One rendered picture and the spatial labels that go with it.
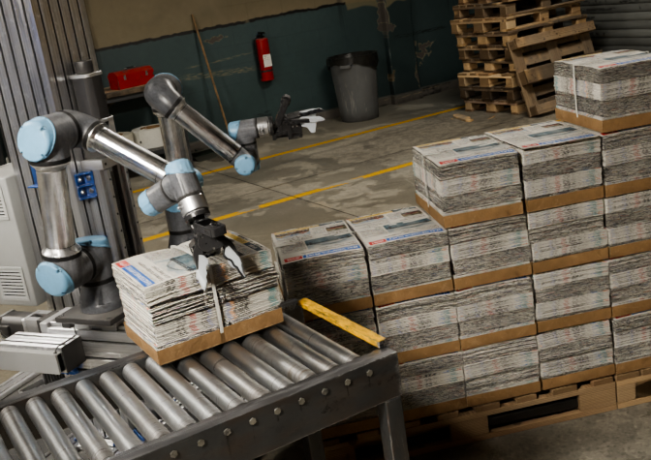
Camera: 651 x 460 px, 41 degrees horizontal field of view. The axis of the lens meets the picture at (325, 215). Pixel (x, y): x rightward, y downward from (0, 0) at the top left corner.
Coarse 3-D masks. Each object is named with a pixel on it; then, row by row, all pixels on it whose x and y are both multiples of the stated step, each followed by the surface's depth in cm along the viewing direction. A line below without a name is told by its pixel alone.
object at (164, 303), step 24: (120, 264) 243; (144, 264) 239; (168, 264) 237; (120, 288) 244; (144, 288) 222; (168, 288) 225; (192, 288) 228; (144, 312) 229; (168, 312) 226; (192, 312) 230; (144, 336) 235; (168, 336) 228; (192, 336) 231
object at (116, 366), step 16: (288, 304) 259; (144, 352) 240; (96, 368) 234; (112, 368) 232; (144, 368) 237; (48, 384) 228; (64, 384) 227; (96, 384) 231; (128, 384) 235; (160, 384) 240; (0, 400) 223; (16, 400) 222; (48, 400) 225; (80, 400) 229; (0, 432) 220; (32, 432) 224
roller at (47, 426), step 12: (36, 396) 223; (36, 408) 216; (48, 408) 218; (36, 420) 211; (48, 420) 208; (48, 432) 203; (60, 432) 202; (48, 444) 200; (60, 444) 196; (72, 444) 198; (60, 456) 192; (72, 456) 190
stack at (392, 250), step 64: (320, 256) 289; (384, 256) 294; (448, 256) 298; (512, 256) 303; (320, 320) 295; (384, 320) 299; (448, 320) 304; (512, 320) 309; (448, 384) 311; (512, 384) 316
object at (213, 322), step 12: (168, 252) 249; (180, 252) 248; (192, 264) 234; (216, 264) 231; (216, 276) 232; (216, 288) 233; (216, 312) 234; (228, 312) 236; (216, 324) 235; (228, 324) 236
